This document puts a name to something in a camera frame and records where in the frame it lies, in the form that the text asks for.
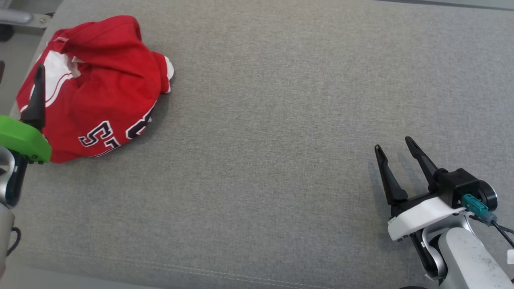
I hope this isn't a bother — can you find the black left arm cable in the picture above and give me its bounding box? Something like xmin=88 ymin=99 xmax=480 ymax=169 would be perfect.
xmin=7 ymin=227 xmax=21 ymax=256

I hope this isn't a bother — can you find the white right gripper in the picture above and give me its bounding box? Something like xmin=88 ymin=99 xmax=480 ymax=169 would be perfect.
xmin=375 ymin=136 xmax=466 ymax=241

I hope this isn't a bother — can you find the teal right camera connector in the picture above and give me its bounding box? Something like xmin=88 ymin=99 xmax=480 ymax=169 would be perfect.
xmin=462 ymin=194 xmax=497 ymax=226

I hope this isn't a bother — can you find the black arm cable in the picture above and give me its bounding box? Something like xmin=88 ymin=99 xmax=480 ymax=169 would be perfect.
xmin=470 ymin=215 xmax=514 ymax=248
xmin=7 ymin=227 xmax=21 ymax=256

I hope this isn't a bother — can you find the silver metal bracket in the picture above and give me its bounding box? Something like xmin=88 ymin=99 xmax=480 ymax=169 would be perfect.
xmin=0 ymin=9 xmax=53 ymax=29

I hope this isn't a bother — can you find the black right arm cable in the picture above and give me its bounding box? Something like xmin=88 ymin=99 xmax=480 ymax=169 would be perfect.
xmin=470 ymin=215 xmax=514 ymax=248

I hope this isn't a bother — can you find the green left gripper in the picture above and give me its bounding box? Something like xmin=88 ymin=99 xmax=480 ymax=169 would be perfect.
xmin=0 ymin=60 xmax=52 ymax=163

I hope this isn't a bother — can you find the red Bulls jersey shirt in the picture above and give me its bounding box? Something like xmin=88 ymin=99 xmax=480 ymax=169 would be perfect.
xmin=16 ymin=38 xmax=158 ymax=163

